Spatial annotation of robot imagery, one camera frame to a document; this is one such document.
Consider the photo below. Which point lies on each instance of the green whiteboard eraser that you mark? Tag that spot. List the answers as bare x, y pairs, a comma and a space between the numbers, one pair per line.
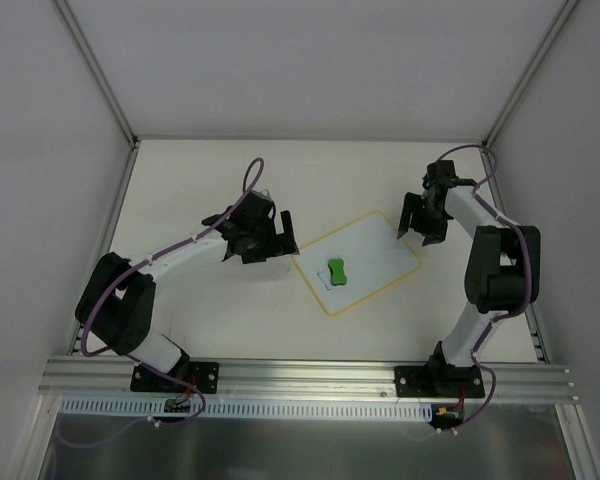
337, 274

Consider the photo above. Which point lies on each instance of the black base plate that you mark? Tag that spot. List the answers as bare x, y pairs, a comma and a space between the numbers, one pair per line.
445, 382
201, 374

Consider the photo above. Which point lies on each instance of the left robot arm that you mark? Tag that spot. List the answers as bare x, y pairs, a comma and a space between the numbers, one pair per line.
118, 302

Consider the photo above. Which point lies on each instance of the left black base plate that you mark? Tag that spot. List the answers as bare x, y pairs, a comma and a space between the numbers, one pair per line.
201, 374

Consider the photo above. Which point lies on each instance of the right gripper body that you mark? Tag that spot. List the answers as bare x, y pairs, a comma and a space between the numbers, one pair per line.
425, 215

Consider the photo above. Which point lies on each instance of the left aluminium frame post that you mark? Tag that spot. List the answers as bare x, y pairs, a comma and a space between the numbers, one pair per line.
71, 23

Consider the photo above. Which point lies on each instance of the yellow-framed small whiteboard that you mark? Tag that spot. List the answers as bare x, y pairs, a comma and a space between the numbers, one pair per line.
375, 259

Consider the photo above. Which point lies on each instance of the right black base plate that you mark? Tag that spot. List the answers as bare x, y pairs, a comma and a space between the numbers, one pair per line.
445, 382

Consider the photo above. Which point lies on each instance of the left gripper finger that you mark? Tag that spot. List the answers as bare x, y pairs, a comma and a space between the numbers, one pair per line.
284, 242
255, 255

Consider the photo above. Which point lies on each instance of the right aluminium frame post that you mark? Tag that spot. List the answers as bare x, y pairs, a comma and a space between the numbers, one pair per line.
547, 43

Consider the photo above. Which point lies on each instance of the white slotted cable duct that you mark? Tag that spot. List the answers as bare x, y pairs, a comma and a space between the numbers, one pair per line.
249, 409

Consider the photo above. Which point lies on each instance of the aluminium frame post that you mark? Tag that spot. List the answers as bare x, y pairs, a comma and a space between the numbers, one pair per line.
547, 43
71, 23

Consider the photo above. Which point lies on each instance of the aluminium mounting rail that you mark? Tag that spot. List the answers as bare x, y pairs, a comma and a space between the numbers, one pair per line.
340, 381

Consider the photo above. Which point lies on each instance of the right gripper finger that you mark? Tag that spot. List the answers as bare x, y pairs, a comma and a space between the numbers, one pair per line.
410, 215
434, 232

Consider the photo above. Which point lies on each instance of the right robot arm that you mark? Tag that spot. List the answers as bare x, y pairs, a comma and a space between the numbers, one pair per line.
501, 279

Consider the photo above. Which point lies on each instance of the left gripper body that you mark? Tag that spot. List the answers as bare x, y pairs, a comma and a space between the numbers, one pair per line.
273, 242

